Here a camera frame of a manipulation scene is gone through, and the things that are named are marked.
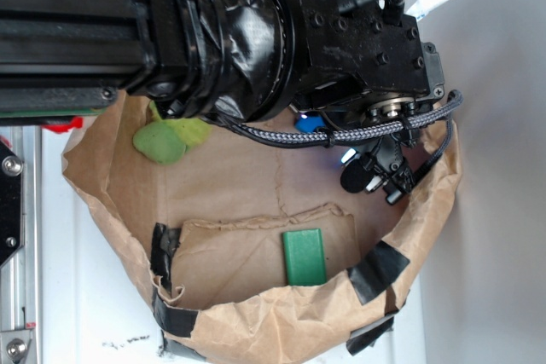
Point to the blue wooden block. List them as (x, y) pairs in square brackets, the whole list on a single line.
[(308, 122)]

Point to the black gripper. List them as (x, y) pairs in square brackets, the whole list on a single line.
[(367, 65)]

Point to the aluminium rail frame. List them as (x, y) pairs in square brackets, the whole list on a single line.
[(20, 242)]

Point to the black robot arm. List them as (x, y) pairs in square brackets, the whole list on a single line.
[(284, 73)]

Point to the brown paper bag tray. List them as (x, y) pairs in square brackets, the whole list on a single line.
[(201, 239)]

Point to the green wooden block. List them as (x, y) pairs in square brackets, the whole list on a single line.
[(304, 257)]

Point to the green plush toy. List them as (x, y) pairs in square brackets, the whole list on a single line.
[(165, 141)]

